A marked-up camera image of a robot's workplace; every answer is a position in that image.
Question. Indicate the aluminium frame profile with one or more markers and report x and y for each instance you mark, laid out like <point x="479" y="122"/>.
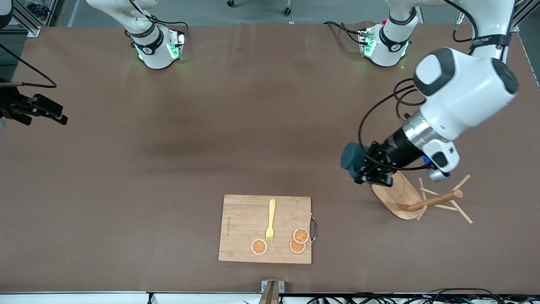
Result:
<point x="521" y="14"/>
<point x="25" y="21"/>

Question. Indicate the yellow plastic fork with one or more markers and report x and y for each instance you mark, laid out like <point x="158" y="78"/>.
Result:
<point x="271" y="215"/>

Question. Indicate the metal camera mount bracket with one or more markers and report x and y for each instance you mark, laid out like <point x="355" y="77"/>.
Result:
<point x="272" y="289"/>

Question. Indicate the wooden mug tree rack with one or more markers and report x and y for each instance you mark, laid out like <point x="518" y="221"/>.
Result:
<point x="434" y="200"/>

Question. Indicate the orange slice toy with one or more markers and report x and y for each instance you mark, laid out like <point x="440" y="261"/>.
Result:
<point x="259" y="247"/>
<point x="295" y="248"/>
<point x="301" y="235"/>

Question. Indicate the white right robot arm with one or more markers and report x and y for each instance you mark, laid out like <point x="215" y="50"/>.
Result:
<point x="154" y="50"/>

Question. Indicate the teal cup with yellow inside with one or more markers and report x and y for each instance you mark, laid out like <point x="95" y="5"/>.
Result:
<point x="350" y="158"/>

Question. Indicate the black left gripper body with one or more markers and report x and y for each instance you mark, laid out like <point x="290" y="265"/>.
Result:
<point x="395" y="150"/>

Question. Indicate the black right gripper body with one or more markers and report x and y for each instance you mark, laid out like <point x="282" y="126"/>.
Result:
<point x="12" y="105"/>

